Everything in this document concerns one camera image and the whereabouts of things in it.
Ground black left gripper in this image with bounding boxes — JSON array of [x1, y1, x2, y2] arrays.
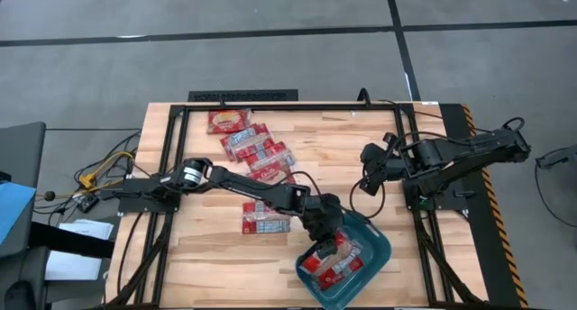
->
[[302, 205, 346, 259]]

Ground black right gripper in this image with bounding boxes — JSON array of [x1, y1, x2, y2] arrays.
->
[[358, 141, 408, 198]]

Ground red popcorn bag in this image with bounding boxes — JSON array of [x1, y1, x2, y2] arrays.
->
[[317, 267, 365, 293], [246, 160, 298, 186], [241, 217, 292, 236], [219, 123, 275, 163], [243, 141, 297, 172], [206, 108, 252, 136], [299, 249, 337, 278], [331, 232, 364, 275], [242, 201, 277, 220]]

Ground teal plastic basket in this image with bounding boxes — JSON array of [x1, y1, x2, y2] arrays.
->
[[295, 209, 392, 310]]

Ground black strip with hazard stripes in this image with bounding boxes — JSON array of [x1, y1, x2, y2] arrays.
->
[[439, 103, 529, 309]]

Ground black floor vent grille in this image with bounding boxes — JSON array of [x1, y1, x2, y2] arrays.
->
[[188, 88, 299, 103]]

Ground black power adapter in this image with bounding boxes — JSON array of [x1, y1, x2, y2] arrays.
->
[[75, 195, 101, 214]]

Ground white papers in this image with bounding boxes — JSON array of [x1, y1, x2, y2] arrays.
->
[[43, 218, 114, 282]]

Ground black chair armrest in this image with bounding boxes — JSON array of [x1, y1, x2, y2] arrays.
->
[[27, 221, 116, 260]]

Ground black chair base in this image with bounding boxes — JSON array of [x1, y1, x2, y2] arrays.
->
[[0, 245, 51, 310]]

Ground blue sheet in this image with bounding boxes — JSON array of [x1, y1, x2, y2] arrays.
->
[[0, 181, 37, 247]]

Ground grey chair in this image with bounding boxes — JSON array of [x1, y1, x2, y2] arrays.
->
[[0, 121, 47, 260]]

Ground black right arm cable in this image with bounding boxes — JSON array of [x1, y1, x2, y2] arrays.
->
[[349, 177, 387, 220]]

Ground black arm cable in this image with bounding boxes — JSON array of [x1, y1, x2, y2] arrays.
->
[[349, 177, 387, 220], [281, 169, 324, 198]]

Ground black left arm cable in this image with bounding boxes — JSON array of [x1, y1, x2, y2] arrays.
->
[[281, 169, 324, 198]]

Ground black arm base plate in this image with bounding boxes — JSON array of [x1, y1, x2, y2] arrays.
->
[[402, 178, 471, 213], [117, 178, 182, 214]]

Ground black aluminium table frame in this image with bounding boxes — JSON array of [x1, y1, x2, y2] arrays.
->
[[104, 100, 490, 310]]

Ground black floor cable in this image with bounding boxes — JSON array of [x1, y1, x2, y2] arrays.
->
[[534, 159, 577, 229]]

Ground yellow cable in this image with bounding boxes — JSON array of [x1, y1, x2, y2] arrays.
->
[[78, 150, 136, 189]]

